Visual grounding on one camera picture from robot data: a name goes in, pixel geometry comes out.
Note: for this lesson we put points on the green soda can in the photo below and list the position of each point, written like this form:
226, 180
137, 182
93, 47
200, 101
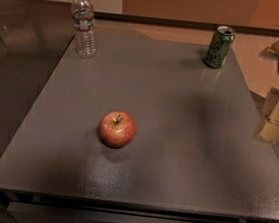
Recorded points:
221, 42

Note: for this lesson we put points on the clear plastic water bottle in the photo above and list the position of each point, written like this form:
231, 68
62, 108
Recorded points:
83, 19

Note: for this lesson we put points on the red apple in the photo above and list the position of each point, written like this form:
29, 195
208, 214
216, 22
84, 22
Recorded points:
116, 129

